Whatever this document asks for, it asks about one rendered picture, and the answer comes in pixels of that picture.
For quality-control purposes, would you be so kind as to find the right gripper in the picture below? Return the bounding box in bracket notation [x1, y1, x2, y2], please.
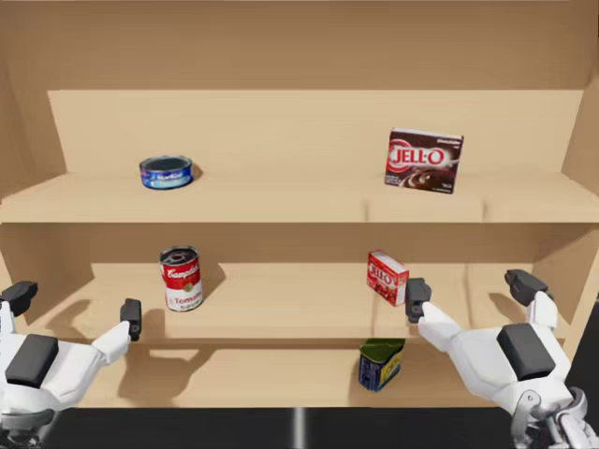
[404, 268, 576, 415]

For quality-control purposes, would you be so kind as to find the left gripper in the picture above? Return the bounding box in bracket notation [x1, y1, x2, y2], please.
[0, 281, 143, 415]

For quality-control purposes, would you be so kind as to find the green and blue rectangular can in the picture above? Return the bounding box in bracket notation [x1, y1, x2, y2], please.
[358, 337, 407, 394]

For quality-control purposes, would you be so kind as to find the red and white can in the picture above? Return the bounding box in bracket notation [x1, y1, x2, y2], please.
[159, 244, 206, 313]

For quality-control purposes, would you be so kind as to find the blue flat can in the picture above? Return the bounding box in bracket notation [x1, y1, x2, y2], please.
[139, 155, 196, 191]

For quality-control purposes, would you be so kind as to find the brown and red carton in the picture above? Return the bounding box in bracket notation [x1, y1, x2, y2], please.
[384, 126, 465, 196]

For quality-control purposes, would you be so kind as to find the pale wooden shelf unit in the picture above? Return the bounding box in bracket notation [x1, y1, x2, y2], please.
[0, 0, 599, 410]

